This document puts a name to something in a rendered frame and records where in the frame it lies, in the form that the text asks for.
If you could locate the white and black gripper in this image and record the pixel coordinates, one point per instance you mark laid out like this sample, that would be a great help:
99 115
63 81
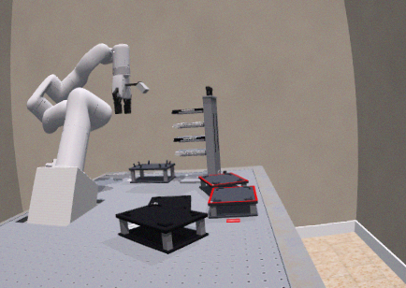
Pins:
121 92

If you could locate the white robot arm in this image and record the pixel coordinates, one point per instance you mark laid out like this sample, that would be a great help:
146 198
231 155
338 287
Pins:
74 103

